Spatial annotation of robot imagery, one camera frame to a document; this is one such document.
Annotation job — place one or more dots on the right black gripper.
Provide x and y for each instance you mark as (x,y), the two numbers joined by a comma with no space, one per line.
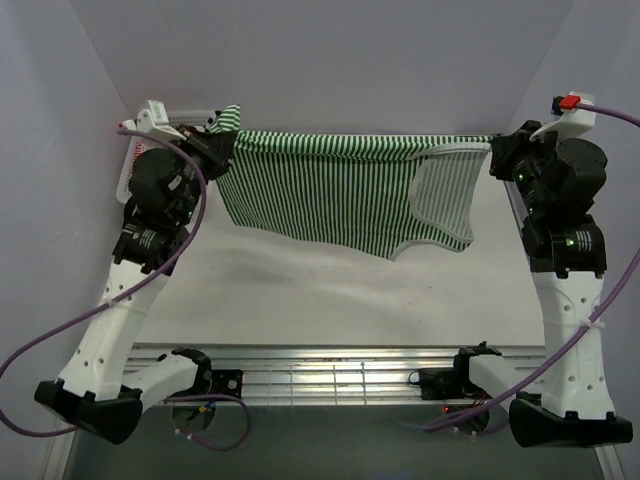
(503,156)

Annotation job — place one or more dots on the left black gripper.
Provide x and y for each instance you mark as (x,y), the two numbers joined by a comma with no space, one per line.
(218,148)

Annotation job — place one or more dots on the green white striped tank top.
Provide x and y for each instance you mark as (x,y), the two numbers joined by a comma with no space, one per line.
(379,194)

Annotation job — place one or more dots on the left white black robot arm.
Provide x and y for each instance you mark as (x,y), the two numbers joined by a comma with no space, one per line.
(165,186)

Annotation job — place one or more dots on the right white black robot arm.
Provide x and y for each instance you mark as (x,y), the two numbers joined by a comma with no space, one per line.
(557,180)

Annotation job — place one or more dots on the white plastic basket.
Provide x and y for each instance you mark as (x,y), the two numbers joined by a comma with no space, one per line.
(195,118)

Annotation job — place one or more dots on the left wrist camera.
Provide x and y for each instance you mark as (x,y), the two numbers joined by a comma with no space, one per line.
(152,124)

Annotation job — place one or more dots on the aluminium rail frame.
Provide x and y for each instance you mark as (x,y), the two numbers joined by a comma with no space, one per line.
(273,376)

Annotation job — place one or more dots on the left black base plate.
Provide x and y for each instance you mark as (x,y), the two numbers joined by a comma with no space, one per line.
(227,382)

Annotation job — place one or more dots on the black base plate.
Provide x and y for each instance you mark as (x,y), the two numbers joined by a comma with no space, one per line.
(227,382)
(441,384)

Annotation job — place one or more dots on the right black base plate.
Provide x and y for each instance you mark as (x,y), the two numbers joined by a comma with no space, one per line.
(441,384)

